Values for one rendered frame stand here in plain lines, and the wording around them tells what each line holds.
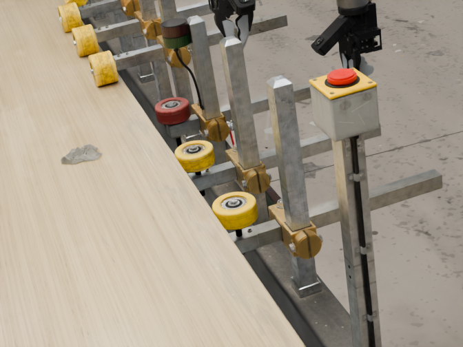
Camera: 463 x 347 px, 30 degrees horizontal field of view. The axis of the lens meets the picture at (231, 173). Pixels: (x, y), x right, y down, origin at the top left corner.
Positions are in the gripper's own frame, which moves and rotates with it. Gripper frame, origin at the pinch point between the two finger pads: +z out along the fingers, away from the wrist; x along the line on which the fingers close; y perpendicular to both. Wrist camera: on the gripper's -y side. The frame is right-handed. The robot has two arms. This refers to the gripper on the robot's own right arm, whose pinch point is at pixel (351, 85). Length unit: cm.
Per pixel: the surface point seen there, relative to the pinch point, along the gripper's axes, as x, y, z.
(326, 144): -26.5, -18.9, -0.9
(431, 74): 160, 114, 83
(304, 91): -1.5, -13.1, -2.7
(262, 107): -1.5, -24.1, -1.5
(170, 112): -3.8, -46.5, -7.7
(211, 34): 23.8, -26.6, -13.4
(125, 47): 94, -38, 9
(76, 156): -15, -70, -9
